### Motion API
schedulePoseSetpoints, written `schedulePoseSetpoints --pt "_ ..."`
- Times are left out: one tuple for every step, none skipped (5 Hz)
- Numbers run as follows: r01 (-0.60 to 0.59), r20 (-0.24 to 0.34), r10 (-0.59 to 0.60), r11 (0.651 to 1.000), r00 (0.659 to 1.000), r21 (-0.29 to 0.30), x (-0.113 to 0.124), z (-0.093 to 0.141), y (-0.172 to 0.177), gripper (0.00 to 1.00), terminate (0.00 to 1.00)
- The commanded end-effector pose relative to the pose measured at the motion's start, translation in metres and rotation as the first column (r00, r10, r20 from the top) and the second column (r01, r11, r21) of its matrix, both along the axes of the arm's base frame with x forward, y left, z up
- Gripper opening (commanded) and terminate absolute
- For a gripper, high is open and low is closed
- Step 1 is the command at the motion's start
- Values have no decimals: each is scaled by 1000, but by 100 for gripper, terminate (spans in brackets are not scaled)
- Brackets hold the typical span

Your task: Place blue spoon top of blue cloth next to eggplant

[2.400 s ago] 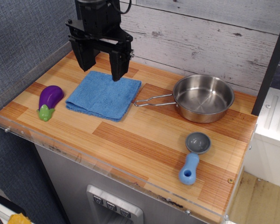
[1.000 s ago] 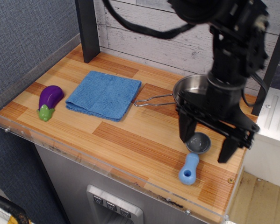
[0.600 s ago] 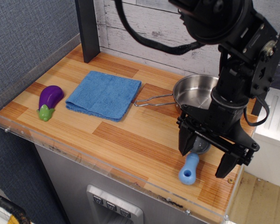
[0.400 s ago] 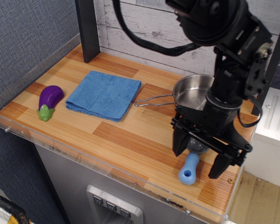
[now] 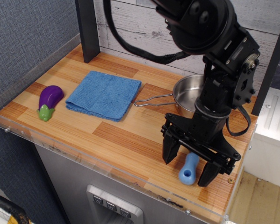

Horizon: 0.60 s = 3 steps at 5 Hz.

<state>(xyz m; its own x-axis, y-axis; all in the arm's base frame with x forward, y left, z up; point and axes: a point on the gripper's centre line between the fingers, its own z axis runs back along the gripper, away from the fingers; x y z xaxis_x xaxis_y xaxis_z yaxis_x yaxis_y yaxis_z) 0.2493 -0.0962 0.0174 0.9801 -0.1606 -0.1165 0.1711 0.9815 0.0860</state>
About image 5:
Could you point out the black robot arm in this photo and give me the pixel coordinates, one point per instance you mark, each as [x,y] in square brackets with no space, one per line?
[230,54]

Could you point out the blue and grey toy spoon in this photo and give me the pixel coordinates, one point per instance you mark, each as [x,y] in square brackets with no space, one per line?
[187,175]

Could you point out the grey toy fridge cabinet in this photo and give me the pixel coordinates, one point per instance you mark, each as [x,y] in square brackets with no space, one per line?
[70,180]

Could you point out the silver dispenser button panel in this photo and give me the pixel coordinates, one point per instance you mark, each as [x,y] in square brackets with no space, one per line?
[109,209]

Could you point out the stainless steel pan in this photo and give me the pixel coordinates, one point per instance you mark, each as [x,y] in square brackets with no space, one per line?
[182,98]

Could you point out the purple toy eggplant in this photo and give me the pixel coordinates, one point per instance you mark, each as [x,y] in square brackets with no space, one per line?
[49,98]

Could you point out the blue folded cloth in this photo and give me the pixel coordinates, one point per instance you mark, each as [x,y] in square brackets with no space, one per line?
[103,95]

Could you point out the white toy sink unit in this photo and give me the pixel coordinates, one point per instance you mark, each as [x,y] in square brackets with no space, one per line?
[263,156]

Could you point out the dark right vertical post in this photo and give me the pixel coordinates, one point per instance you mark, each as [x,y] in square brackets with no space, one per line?
[266,83]

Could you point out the clear acrylic guard rail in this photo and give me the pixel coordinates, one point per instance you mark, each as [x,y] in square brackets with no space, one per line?
[130,149]

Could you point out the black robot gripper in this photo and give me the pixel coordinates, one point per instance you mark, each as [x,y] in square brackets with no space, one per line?
[203,135]

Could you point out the yellow and black object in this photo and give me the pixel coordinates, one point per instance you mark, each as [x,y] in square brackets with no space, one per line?
[10,213]

